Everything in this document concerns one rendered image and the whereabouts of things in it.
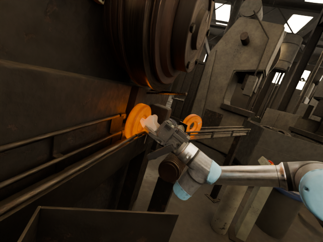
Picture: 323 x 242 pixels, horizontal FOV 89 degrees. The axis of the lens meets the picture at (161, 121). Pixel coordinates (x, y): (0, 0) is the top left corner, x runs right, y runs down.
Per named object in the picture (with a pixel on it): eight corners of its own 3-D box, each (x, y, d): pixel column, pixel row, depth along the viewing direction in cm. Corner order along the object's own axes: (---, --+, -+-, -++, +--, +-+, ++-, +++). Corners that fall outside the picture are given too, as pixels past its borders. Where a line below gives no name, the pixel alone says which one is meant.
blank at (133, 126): (128, 105, 58) (136, 108, 57) (147, 101, 72) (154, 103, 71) (120, 144, 63) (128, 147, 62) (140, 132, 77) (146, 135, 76)
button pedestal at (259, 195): (229, 242, 117) (266, 165, 104) (227, 219, 139) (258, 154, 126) (253, 254, 112) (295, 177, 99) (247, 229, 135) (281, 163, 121)
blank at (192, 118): (183, 139, 111) (186, 141, 109) (179, 121, 103) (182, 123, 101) (200, 128, 117) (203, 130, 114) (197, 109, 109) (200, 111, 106)
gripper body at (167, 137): (168, 117, 67) (192, 137, 64) (156, 134, 69) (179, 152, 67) (162, 119, 60) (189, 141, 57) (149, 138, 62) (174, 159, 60)
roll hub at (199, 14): (162, 60, 47) (194, -56, 41) (183, 74, 73) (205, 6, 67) (180, 65, 45) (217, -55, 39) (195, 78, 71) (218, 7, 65)
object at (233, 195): (209, 229, 123) (237, 168, 111) (210, 218, 134) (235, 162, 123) (226, 238, 119) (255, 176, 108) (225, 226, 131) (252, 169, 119)
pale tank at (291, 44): (242, 127, 816) (283, 31, 718) (240, 125, 901) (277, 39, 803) (262, 134, 790) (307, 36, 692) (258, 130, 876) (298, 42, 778)
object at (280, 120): (266, 149, 470) (283, 113, 446) (296, 169, 363) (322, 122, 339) (249, 144, 467) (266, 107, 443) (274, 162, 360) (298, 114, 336)
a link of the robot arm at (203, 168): (207, 190, 57) (223, 174, 54) (182, 169, 59) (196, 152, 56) (209, 180, 64) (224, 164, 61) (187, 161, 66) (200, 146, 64)
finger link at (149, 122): (145, 108, 65) (163, 122, 64) (137, 119, 67) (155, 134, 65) (142, 108, 63) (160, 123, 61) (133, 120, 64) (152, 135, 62)
